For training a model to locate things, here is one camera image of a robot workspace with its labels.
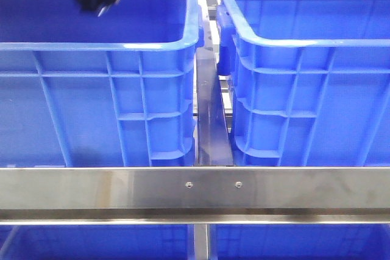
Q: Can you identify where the large blue crate left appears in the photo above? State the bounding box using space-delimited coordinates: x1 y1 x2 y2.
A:
1 0 203 167

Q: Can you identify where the large blue crate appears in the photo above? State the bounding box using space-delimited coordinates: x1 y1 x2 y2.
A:
217 0 389 167
1 0 203 167

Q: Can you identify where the steel divider bar centre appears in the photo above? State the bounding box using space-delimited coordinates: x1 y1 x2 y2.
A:
196 47 233 167

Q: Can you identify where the large blue crate right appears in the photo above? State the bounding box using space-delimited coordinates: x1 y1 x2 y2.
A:
217 0 389 167

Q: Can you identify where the blue crate lower left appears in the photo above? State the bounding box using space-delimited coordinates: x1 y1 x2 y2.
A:
1 225 194 259

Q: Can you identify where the blue crate lower right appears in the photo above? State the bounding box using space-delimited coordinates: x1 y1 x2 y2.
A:
210 224 389 259

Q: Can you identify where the left rail screw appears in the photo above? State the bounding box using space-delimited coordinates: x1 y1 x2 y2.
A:
185 181 193 189

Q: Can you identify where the rail screw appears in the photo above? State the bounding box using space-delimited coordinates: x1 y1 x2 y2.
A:
235 181 243 188
185 181 193 189

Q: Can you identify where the right rail screw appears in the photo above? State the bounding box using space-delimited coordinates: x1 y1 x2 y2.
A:
235 181 243 188

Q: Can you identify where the steel vertical post lower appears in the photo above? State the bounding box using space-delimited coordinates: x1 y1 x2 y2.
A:
194 224 211 260

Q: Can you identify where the stainless steel front rail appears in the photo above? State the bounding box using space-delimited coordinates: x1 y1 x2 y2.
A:
1 166 389 225

